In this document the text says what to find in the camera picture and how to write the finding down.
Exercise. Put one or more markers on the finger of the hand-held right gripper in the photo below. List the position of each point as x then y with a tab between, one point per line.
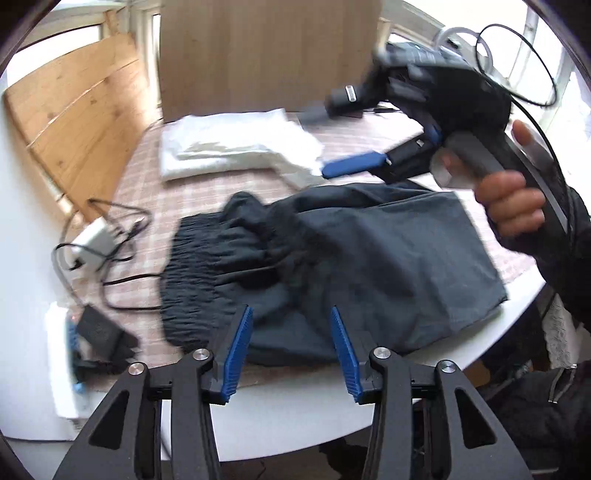
344	96
351	164

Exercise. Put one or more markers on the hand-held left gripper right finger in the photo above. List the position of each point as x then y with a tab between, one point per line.
346	350

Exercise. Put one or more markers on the person's right hand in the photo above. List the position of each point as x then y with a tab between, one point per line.
508	203

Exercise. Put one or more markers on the white folded cloth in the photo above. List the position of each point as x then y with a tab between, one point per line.
221	138

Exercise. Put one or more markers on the person's black jacket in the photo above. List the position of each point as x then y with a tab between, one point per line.
545	406

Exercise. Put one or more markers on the person's right forearm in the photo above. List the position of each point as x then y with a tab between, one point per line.
568	258

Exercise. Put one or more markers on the checked pink tablecloth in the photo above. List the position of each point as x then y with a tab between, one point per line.
152	194

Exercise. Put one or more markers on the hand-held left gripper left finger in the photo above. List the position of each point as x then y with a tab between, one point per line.
238	350

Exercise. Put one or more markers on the white window frame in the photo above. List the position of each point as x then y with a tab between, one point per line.
572	55

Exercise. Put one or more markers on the black power adapter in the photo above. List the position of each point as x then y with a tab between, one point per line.
99	330

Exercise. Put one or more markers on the light wooden panel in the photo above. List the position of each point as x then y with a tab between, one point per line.
268	55

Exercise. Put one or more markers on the wooden headboard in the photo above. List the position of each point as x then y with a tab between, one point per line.
78	106

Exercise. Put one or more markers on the dark grey pants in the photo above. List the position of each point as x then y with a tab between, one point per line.
369	258

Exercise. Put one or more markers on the white power strip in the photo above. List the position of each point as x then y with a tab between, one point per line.
57	369

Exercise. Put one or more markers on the white lace cloth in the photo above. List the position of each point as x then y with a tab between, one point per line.
561	332

